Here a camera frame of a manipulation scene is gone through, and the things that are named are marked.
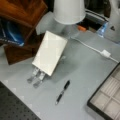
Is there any blue plastic bottle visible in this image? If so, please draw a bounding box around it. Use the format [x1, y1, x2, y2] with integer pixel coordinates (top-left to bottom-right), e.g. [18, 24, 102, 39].
[96, 22, 108, 38]

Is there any orange small object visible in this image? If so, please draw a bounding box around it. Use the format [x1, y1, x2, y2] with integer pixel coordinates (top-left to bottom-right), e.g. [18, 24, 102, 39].
[78, 26, 86, 31]

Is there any blue book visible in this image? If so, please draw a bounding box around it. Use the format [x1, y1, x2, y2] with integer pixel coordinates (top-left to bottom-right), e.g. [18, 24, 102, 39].
[0, 19, 24, 46]

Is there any white notepad on stand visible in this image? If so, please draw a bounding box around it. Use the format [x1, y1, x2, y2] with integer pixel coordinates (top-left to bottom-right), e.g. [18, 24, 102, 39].
[32, 31, 67, 76]

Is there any white cable with inline box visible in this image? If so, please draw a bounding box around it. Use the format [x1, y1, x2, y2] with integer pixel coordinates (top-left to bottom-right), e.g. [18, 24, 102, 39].
[69, 35, 120, 64]

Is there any black compartment tray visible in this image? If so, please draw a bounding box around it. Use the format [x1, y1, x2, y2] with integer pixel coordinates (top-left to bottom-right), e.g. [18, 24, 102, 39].
[87, 63, 120, 120]

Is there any black pen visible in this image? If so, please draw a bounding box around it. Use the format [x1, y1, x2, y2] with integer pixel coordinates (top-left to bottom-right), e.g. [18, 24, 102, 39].
[55, 80, 70, 105]

